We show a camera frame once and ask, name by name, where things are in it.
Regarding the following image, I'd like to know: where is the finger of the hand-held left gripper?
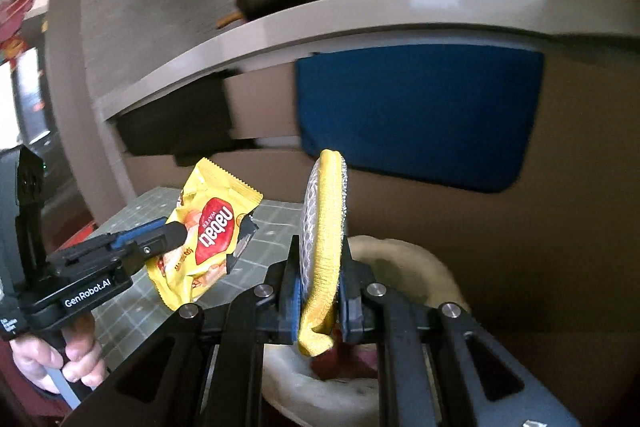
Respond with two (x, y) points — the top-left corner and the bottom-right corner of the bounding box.
(47, 224), (188, 277)
(106, 216), (171, 252)

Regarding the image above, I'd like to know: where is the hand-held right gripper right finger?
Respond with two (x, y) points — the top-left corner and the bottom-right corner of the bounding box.
(337, 239), (586, 427)

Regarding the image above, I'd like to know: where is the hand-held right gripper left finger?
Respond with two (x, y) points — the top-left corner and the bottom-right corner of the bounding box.
(62, 234), (303, 427)

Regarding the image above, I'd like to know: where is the yellow snack wrapper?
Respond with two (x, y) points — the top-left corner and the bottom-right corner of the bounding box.
(147, 157), (264, 312)

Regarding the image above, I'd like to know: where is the yellow scouring pad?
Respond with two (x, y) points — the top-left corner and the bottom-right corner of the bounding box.
(298, 149), (351, 356)

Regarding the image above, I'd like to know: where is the cream fabric basket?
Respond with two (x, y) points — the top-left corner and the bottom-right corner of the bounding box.
(260, 234), (473, 427)

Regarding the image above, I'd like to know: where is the person's left hand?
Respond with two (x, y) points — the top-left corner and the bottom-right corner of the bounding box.
(11, 312), (107, 395)

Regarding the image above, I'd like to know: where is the red doormat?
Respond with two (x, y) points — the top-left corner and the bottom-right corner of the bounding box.
(62, 219), (98, 250)

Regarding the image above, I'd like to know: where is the black hanging cloth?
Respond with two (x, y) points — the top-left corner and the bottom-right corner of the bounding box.
(115, 72), (236, 165)

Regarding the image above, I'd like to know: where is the glass sliding door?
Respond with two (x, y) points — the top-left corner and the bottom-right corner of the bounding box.
(0, 22), (101, 228)

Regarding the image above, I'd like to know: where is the blue towel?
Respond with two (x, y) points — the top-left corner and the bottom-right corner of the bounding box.
(294, 47), (546, 194)

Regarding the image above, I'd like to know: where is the beige counter cabinet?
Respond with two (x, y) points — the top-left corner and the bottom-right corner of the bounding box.
(122, 57), (640, 358)

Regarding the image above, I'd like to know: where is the white kitchen counter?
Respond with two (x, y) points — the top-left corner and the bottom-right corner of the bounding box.
(91, 0), (640, 122)

